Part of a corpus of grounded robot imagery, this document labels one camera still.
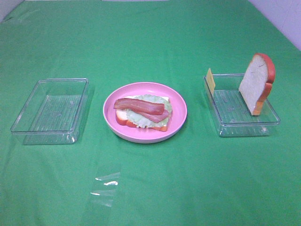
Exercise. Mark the clear tape patch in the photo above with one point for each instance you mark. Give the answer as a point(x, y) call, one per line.
point(105, 185)

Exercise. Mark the right clear plastic tray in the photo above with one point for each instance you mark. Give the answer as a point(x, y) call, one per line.
point(231, 116)

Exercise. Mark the green tablecloth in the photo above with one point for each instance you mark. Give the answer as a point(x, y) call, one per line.
point(195, 178)

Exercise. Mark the toy bread slice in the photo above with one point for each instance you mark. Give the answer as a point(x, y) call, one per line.
point(257, 82)
point(120, 118)

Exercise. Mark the toy lettuce leaf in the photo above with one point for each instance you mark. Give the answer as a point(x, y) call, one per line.
point(141, 122)

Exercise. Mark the clear plastic tray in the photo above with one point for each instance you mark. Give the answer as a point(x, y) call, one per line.
point(53, 113)
point(231, 116)

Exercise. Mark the left clear plastic tray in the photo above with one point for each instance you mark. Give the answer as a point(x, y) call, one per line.
point(53, 113)

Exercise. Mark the yellow toy cheese slice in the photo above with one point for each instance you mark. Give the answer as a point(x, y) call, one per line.
point(210, 81)

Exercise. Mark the toy bacon strip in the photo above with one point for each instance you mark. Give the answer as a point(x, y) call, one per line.
point(139, 106)
point(155, 117)

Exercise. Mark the pink round plate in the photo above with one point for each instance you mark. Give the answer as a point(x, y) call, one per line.
point(139, 135)

